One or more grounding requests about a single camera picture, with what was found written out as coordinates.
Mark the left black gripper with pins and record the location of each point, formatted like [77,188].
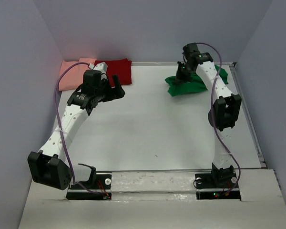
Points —
[116,93]

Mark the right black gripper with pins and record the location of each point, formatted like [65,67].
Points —
[179,77]

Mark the green t shirt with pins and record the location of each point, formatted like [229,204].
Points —
[195,86]

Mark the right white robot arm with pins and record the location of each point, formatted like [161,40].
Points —
[222,117]

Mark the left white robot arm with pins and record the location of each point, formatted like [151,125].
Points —
[51,165]

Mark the folded red t shirt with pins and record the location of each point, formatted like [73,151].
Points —
[122,68]

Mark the folded pink t shirt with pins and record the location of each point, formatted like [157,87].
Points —
[74,77]

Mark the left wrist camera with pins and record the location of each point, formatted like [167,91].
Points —
[102,67]

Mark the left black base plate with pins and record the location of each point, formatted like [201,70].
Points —
[98,189]

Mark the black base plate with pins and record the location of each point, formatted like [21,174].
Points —
[98,189]
[207,189]

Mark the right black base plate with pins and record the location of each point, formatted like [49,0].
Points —
[207,189]

